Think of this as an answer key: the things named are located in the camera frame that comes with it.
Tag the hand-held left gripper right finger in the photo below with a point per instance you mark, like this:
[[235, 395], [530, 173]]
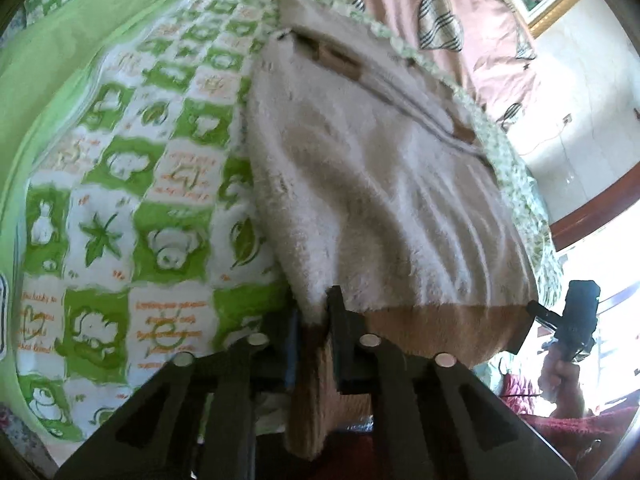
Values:
[[350, 355]]

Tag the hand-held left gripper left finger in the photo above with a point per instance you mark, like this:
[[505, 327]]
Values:
[[289, 360]]

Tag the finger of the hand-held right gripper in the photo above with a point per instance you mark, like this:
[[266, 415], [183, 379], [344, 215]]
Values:
[[520, 337], [545, 314]]

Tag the beige fleece garment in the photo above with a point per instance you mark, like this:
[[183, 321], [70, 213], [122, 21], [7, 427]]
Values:
[[380, 185]]

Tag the person's right forearm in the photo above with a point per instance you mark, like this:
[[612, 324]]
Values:
[[575, 405]]

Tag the person's right hand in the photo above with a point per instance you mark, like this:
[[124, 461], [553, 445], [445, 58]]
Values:
[[557, 375]]

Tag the red fuzzy cloth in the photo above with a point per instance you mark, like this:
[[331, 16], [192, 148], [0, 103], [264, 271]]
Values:
[[565, 435]]

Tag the brown wooden furniture edge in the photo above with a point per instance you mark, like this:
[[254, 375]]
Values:
[[600, 210]]

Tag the green checked cartoon bedsheet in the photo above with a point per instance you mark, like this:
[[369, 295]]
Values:
[[150, 185]]

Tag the wall socket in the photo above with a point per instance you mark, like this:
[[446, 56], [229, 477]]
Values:
[[567, 119]]

